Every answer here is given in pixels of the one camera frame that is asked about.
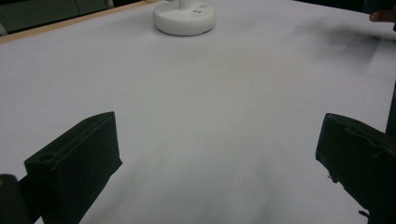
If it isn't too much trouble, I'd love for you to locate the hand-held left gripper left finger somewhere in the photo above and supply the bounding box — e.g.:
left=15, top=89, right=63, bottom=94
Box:
left=23, top=111, right=123, bottom=224

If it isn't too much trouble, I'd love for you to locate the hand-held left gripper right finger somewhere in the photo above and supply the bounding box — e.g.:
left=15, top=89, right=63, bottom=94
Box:
left=315, top=112, right=396, bottom=224

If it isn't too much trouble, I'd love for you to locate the white round lamp base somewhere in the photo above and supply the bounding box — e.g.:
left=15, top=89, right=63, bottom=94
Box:
left=152, top=0, right=218, bottom=36

